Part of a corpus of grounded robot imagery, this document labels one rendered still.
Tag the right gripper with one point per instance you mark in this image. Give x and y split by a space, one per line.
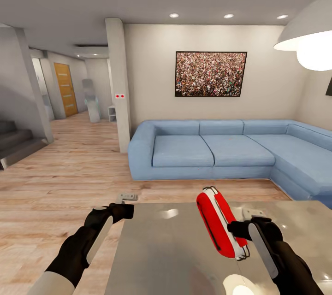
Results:
238 229

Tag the stairs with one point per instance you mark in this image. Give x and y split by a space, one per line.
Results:
16 144

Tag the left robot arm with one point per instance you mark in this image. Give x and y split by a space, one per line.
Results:
78 251

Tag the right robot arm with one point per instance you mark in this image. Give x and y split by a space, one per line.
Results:
287 270

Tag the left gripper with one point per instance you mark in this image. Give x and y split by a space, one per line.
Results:
125 211

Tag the door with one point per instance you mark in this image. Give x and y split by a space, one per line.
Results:
66 89

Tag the radio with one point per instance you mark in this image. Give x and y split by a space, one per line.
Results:
216 215

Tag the coffee table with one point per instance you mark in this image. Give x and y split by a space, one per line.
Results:
166 249

